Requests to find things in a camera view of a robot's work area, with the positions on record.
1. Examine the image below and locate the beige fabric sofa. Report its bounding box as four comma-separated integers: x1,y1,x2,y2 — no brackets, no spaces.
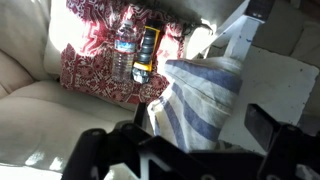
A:
0,0,320,180

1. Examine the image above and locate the red white patterned cloth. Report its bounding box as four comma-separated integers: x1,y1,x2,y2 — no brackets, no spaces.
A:
59,0,186,105

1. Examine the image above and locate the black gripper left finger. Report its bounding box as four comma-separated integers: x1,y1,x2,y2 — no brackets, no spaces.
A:
132,102,148,130

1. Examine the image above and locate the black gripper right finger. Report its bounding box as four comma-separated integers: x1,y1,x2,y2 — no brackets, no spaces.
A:
243,103,282,152

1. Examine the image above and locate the white wooden chair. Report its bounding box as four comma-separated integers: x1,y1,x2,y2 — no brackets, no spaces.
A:
184,0,320,156

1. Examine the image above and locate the blue white striped towel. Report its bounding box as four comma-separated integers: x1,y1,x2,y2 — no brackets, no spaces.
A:
146,56,244,155

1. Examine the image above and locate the clear plastic water bottle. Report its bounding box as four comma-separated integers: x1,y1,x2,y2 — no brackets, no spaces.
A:
110,19,138,83

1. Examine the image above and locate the dark bottle with yellow label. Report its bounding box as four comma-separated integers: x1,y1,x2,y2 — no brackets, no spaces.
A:
131,23,162,84

